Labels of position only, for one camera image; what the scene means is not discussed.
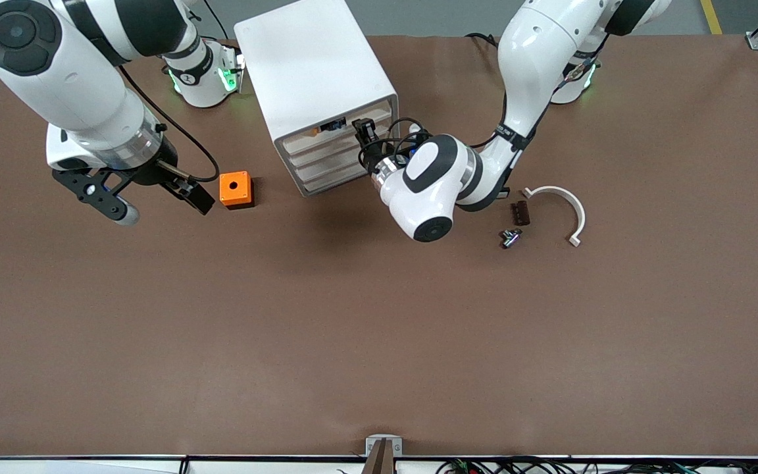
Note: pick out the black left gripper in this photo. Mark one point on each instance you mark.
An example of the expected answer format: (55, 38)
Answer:
(370, 155)

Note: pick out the white curved plastic arc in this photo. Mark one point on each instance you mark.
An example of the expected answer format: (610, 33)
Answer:
(576, 210)

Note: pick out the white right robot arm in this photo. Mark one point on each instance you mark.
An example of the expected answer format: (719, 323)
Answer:
(76, 85)

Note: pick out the orange box with hole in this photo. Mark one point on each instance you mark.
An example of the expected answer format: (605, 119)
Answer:
(234, 187)

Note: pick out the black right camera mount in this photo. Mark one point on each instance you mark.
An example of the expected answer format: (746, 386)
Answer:
(89, 191)

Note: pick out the white table edge rail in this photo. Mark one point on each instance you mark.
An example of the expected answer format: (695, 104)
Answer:
(56, 466)

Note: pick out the orange button black body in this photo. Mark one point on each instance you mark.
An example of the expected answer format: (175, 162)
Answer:
(329, 126)

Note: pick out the white closed drawer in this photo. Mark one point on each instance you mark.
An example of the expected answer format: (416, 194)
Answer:
(320, 182)
(316, 168)
(313, 153)

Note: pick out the grey metal table bracket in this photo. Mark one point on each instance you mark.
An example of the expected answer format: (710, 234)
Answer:
(374, 447)

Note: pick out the small brown block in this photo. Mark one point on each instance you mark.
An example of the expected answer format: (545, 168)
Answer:
(520, 212)

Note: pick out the small silver metal part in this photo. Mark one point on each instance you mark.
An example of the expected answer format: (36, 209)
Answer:
(510, 238)

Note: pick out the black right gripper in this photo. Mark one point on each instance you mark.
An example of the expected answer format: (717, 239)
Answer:
(152, 172)

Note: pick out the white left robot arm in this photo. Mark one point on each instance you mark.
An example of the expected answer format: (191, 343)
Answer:
(537, 59)

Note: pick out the white drawer cabinet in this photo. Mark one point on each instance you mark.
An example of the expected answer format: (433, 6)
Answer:
(313, 59)

